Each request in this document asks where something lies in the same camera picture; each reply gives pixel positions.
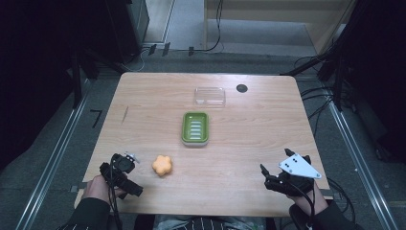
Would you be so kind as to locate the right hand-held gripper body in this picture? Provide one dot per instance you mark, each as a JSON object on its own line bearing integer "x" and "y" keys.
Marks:
{"x": 298, "y": 167}

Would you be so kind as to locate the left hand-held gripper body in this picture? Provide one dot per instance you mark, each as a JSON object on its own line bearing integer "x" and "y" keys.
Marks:
{"x": 123, "y": 164}

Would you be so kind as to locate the green soap dish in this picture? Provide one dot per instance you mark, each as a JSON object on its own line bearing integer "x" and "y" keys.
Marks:
{"x": 195, "y": 128}

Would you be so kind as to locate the clear plastic lid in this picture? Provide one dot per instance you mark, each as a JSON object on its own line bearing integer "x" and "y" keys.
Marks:
{"x": 210, "y": 96}

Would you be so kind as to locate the person's right hand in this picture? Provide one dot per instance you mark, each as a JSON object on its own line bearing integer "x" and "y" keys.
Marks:
{"x": 308, "y": 202}

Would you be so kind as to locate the person's left hand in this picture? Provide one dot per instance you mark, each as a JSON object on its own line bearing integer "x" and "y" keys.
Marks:
{"x": 97, "y": 189}

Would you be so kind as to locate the dark round table grommet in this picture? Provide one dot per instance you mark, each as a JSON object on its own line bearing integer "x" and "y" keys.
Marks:
{"x": 242, "y": 88}

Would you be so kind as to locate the black metal stand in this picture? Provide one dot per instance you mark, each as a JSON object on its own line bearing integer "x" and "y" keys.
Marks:
{"x": 76, "y": 81}

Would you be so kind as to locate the black plug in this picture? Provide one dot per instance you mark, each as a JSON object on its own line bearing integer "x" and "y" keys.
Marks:
{"x": 152, "y": 49}

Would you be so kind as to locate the black cabinet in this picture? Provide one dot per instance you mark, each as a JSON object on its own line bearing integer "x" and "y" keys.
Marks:
{"x": 127, "y": 28}

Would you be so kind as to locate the metal floor rail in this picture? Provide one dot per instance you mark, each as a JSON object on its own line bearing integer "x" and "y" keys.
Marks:
{"x": 360, "y": 163}
{"x": 51, "y": 159}

